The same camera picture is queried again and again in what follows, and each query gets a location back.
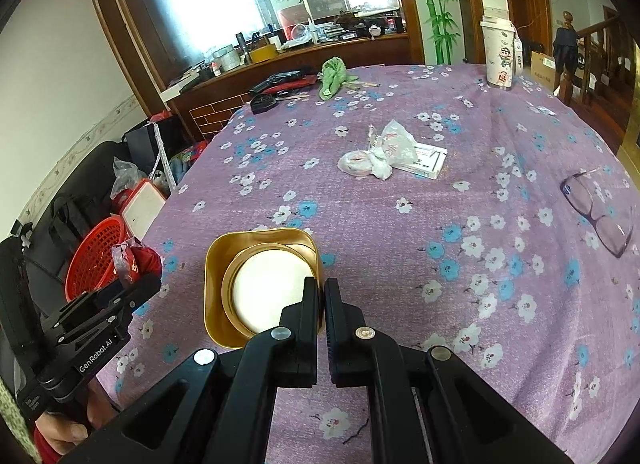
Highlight gold tape roll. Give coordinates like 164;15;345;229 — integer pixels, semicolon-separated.
204;227;322;349

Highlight dark red snack wrapper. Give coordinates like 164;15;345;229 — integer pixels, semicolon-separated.
111;237;162;289

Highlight person's left hand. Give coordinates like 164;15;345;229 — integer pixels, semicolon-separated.
34;380;117;463

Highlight black hair pin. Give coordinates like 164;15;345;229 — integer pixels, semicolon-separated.
342;418;370;444

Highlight red plastic mesh basket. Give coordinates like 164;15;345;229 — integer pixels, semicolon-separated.
64;215;128;303

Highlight black leather sofa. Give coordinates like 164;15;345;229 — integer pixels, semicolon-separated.
0;139;132;370

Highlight red white lidded box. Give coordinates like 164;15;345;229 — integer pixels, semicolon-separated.
120;179;166;240

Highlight purple floral tablecloth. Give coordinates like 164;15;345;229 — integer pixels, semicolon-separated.
99;65;639;463

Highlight white flat small box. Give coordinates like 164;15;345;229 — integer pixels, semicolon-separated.
404;143;448;180

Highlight crumpled clear plastic bag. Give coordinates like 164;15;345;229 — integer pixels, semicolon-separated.
337;120;418;180

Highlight wooden brick pattern counter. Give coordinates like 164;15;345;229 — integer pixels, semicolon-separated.
167;32;426;143

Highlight black red bag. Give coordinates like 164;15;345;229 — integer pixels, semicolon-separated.
247;69;318;114

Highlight green crumpled cloth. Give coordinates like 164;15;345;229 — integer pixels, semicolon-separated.
319;57;358;102

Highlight cardboard box on floor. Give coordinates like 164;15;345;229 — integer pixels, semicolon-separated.
530;52;556;92

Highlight white printed paper cup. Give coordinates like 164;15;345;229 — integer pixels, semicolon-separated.
480;16;515;91

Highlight wooden stair railing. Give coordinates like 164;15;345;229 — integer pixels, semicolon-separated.
556;6;636;129

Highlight wooden door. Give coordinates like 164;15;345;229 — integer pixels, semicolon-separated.
506;0;552;54

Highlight purple frame eyeglasses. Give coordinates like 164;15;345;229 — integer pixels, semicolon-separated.
559;169;636;259

